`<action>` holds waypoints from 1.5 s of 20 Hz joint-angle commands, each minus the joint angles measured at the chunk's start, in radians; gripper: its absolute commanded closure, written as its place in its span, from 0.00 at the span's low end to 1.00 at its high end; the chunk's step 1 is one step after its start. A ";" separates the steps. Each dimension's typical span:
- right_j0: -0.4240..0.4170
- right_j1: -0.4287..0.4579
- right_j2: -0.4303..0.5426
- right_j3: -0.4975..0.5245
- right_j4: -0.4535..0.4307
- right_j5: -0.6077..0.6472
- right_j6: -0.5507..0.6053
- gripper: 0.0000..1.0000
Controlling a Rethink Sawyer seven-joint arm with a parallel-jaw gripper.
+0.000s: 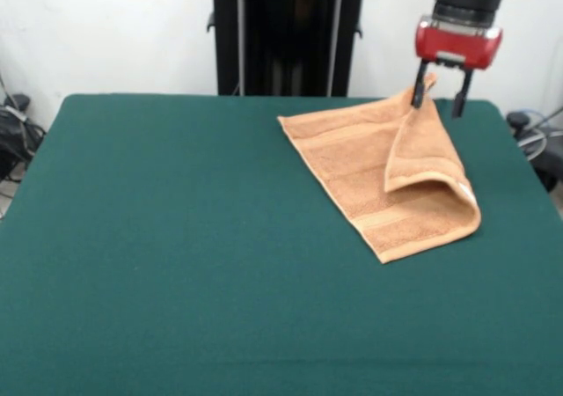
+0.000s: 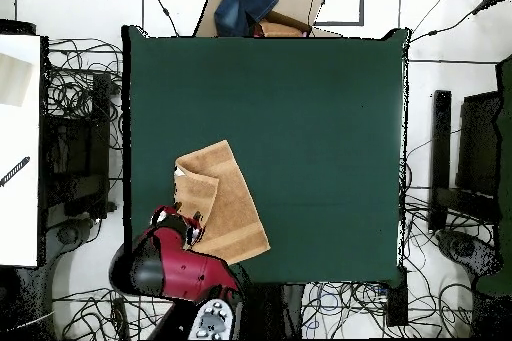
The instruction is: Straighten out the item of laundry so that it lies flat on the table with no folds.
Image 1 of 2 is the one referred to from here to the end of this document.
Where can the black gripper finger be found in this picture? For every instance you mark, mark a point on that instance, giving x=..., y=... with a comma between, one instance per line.
x=418, y=88
x=461, y=99

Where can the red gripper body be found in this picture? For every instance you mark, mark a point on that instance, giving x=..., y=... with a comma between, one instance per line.
x=457, y=46

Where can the tan terry towel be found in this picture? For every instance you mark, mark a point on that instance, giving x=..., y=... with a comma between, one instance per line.
x=352, y=171

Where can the dark green table cloth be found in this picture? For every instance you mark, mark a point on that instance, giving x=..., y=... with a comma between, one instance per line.
x=176, y=259

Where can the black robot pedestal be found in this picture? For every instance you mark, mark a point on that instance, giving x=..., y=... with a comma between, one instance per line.
x=286, y=39

